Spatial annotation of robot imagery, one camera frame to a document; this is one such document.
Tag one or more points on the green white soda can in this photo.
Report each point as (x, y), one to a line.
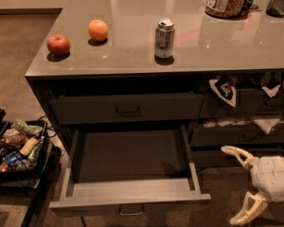
(164, 38)

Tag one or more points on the grey counter cabinet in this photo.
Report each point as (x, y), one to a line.
(157, 65)

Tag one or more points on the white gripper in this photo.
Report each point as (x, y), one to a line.
(271, 178)

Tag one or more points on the black bin of snacks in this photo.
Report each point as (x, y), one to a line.
(23, 151)

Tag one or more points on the orange fruit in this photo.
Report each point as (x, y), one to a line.
(97, 30)

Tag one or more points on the black white chip bag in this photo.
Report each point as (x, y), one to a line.
(224, 88)

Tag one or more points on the white snack packet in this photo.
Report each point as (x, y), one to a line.
(266, 123)

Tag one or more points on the red apple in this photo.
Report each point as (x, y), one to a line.
(58, 45)

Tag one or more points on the grey drawer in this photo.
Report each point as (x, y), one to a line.
(129, 173)
(126, 108)
(214, 157)
(249, 102)
(247, 134)

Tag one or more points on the large snack jar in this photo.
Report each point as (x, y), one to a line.
(223, 8)

